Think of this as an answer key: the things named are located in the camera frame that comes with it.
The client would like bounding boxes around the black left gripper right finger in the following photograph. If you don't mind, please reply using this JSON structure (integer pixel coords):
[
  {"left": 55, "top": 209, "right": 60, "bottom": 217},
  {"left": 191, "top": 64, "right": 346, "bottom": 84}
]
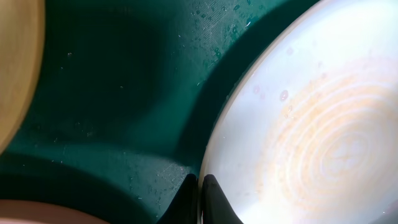
[{"left": 201, "top": 174, "right": 243, "bottom": 224}]

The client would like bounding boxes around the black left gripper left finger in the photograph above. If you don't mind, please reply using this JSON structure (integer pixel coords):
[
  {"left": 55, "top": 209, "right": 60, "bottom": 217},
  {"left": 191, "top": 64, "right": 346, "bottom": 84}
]
[{"left": 157, "top": 174, "right": 198, "bottom": 224}]

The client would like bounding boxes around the light blue plate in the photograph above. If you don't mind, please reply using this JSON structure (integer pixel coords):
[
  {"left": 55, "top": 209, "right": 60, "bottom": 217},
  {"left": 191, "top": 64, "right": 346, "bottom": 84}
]
[{"left": 198, "top": 0, "right": 397, "bottom": 223}]

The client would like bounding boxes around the pink plate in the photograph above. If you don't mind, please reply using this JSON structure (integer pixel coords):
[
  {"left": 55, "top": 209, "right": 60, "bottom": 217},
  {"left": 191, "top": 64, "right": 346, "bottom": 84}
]
[{"left": 1, "top": 200, "right": 106, "bottom": 224}]

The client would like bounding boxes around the teal plastic tray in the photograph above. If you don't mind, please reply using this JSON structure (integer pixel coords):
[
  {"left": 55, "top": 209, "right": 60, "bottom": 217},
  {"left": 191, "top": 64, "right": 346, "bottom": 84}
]
[{"left": 1, "top": 0, "right": 314, "bottom": 223}]

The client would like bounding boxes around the yellow plate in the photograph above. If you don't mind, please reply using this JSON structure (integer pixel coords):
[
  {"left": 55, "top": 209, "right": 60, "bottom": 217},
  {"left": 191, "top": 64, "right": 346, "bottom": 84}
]
[{"left": 1, "top": 0, "right": 45, "bottom": 151}]

